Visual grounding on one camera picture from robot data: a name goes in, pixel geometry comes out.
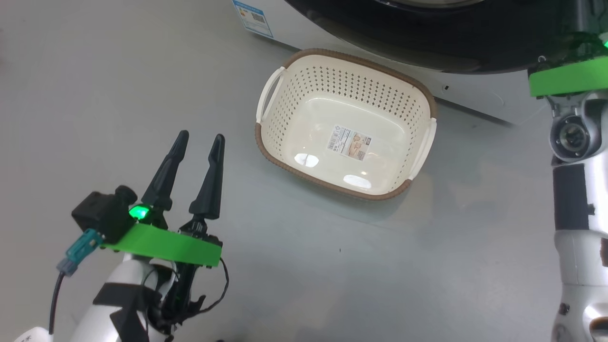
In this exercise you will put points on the white front-load washing machine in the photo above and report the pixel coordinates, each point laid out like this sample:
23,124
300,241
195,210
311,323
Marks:
475,90

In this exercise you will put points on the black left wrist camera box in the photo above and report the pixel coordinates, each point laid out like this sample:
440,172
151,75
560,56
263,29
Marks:
102,213

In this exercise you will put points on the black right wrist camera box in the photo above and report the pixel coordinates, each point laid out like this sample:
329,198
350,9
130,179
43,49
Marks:
589,50

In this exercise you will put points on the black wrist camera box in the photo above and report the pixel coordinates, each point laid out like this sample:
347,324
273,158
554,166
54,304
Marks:
589,50
102,213

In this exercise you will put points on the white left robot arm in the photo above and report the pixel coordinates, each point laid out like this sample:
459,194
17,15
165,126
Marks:
126,273

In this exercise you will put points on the basket product label sticker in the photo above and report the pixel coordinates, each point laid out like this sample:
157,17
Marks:
349,142

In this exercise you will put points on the blue energy label sticker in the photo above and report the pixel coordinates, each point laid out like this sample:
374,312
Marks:
254,16

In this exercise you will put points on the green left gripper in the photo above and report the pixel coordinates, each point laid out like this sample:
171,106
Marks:
166,244

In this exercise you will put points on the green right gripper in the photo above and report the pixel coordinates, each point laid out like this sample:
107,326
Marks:
570,78

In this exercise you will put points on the glass washing machine door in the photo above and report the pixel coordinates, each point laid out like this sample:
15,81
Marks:
427,28

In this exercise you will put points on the cream laundry basket brown rim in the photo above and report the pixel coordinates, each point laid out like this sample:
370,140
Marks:
304,95

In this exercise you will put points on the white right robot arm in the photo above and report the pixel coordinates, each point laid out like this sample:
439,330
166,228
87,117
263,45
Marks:
579,256

